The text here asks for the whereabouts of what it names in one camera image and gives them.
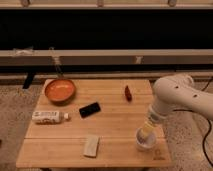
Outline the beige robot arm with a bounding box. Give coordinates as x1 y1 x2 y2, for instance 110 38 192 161
139 74 213 139

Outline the orange ceramic bowl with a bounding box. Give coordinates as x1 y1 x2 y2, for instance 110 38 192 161
45 79 76 103

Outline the red small object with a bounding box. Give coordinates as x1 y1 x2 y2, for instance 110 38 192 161
125 86 132 101

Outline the wooden table board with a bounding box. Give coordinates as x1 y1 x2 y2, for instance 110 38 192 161
16 79 172 168

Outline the black smartphone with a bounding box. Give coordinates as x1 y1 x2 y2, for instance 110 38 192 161
79 102 101 118

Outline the beige rectangular block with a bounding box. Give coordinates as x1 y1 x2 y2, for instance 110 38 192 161
83 135 99 157

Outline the white plastic bottle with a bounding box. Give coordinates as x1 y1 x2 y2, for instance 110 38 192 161
32 111 70 124

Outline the black cable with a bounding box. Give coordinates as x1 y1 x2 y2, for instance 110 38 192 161
201 77 213 168

